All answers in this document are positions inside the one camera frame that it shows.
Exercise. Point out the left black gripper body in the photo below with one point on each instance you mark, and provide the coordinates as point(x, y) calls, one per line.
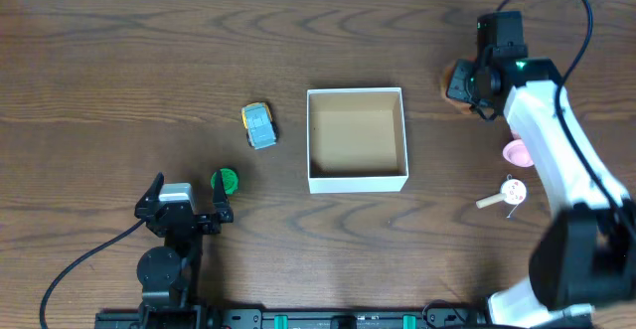
point(186, 219)

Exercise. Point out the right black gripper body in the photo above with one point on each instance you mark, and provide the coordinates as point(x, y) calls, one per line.
point(458, 81)

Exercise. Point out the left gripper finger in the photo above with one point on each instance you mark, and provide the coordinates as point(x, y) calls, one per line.
point(220, 199)
point(151, 195)

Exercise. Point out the brown plush toy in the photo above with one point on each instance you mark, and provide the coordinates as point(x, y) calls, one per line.
point(444, 83)

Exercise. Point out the pink duck toy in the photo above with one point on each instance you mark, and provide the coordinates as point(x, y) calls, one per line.
point(516, 152)

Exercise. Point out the small wooden rattle drum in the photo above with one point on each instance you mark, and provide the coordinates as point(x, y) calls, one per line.
point(512, 192)

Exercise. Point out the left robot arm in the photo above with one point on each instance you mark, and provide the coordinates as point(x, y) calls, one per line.
point(169, 273)

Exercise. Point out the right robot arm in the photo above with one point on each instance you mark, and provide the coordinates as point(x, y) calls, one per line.
point(586, 258)

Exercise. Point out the green round toy disc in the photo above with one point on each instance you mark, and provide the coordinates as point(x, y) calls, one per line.
point(230, 180)

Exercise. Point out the yellow grey toy car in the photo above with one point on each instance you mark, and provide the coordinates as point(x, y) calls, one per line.
point(261, 131)

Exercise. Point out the white cardboard box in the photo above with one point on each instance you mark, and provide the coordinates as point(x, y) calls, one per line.
point(356, 140)

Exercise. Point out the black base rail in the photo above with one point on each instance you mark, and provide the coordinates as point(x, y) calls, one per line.
point(298, 320)

